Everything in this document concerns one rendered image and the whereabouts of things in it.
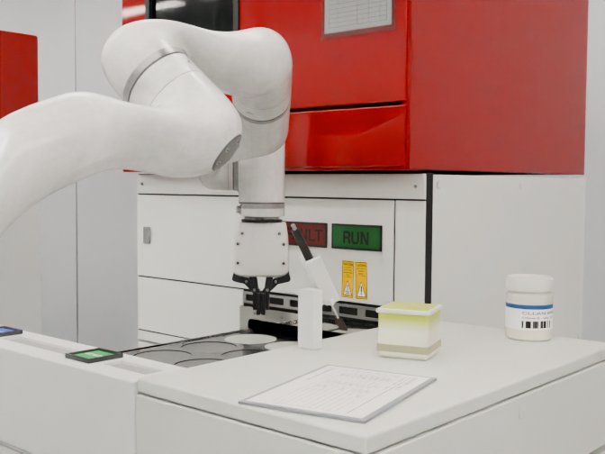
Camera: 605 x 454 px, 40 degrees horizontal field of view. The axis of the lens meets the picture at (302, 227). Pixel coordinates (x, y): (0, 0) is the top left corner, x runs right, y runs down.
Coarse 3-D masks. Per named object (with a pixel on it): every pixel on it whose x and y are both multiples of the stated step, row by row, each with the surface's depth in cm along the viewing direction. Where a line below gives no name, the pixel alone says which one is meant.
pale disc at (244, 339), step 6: (234, 336) 163; (240, 336) 163; (246, 336) 163; (252, 336) 163; (258, 336) 163; (264, 336) 163; (270, 336) 163; (234, 342) 156; (240, 342) 156; (246, 342) 156; (252, 342) 156; (258, 342) 156; (264, 342) 156
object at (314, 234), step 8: (288, 224) 166; (296, 224) 165; (304, 224) 164; (312, 224) 162; (288, 232) 167; (304, 232) 164; (312, 232) 162; (320, 232) 161; (288, 240) 167; (312, 240) 162; (320, 240) 161
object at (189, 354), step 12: (228, 336) 162; (276, 336) 163; (156, 348) 150; (168, 348) 150; (180, 348) 150; (192, 348) 151; (204, 348) 151; (216, 348) 151; (228, 348) 151; (240, 348) 151; (252, 348) 151; (264, 348) 151; (156, 360) 140; (168, 360) 140; (180, 360) 140; (192, 360) 140; (204, 360) 140; (216, 360) 140
